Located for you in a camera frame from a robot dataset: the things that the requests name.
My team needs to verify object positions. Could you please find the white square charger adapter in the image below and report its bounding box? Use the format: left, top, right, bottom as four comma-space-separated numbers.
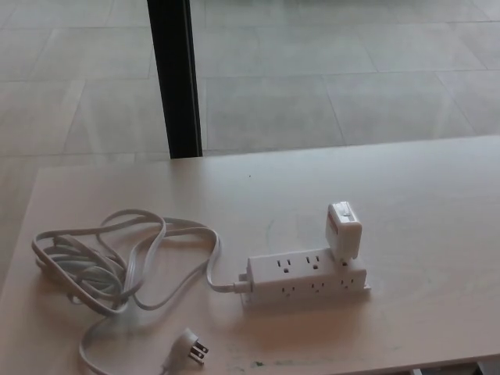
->
323, 202, 363, 264

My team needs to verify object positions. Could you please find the white three-prong angled plug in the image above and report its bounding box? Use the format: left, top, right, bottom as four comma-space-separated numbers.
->
170, 327, 210, 367

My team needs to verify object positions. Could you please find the white six-outlet power strip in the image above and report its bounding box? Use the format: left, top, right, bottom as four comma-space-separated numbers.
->
238, 247, 372, 310

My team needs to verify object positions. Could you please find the white flat power cord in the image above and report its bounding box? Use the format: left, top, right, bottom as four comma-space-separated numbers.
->
30, 209, 248, 375

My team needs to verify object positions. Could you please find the black vertical window post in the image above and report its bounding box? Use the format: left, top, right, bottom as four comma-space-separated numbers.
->
147, 0, 204, 159

